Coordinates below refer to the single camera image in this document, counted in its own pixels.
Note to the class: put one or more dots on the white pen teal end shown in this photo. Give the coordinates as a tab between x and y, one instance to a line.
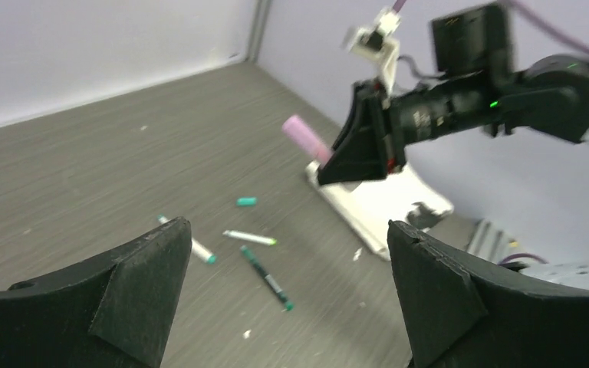
202	252

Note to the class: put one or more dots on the dark green pen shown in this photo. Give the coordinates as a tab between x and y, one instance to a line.
267	278

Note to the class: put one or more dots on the white pen green end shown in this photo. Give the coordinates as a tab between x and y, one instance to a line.
248	237

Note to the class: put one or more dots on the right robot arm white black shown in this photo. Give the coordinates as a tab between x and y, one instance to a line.
475	85

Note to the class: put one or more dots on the white cloth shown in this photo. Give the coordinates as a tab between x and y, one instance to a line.
369	207

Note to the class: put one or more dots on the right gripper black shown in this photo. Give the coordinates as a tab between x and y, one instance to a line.
364	149

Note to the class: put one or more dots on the teal pen cap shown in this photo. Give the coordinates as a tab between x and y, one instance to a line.
246	201

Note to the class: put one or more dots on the pink highlighter pen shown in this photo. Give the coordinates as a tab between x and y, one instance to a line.
307	139

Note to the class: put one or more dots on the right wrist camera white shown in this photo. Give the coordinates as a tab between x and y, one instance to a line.
377	44

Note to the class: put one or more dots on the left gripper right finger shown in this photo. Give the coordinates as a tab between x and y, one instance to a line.
462	311

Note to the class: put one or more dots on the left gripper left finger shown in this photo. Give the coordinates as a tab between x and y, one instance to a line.
114	309

